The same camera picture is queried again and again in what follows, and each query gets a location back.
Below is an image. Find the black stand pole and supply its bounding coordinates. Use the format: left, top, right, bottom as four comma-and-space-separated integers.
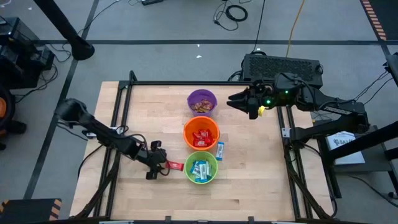
32, 0, 96, 62

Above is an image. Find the black equipment rack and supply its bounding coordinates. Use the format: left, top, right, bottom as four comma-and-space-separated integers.
0, 16, 56, 90

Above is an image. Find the white printed paper sheet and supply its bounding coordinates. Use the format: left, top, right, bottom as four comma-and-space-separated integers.
325, 131, 367, 166

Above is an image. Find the hazard-striped black floor mat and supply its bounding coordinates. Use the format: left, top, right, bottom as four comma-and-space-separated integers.
359, 0, 398, 42

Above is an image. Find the orange Halloween bucket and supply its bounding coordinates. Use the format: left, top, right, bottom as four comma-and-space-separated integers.
183, 116, 221, 152

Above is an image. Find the coiled black cable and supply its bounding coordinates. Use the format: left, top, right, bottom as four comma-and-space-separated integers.
212, 0, 249, 32

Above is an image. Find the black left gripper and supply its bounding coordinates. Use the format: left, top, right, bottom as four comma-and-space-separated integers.
136, 140, 169, 181

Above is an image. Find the black floor cable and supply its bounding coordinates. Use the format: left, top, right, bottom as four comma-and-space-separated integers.
251, 0, 267, 54

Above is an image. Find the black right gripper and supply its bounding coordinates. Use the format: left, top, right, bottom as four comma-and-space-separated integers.
226, 78, 279, 121

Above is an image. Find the black aluminium table frame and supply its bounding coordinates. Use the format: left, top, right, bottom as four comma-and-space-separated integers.
68, 70, 340, 224

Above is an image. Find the purple Halloween bucket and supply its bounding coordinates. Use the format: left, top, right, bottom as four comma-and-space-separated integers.
187, 88, 218, 118

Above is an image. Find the black side stand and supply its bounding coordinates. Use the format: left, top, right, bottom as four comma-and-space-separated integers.
316, 119, 398, 200

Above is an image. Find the yellow extension cable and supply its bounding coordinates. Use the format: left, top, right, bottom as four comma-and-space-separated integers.
285, 0, 308, 58

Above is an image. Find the orange black wheeled device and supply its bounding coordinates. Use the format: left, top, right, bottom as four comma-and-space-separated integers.
0, 86, 28, 151

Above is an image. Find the green Halloween bucket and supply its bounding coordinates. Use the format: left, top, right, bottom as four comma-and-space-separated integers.
184, 151, 219, 185

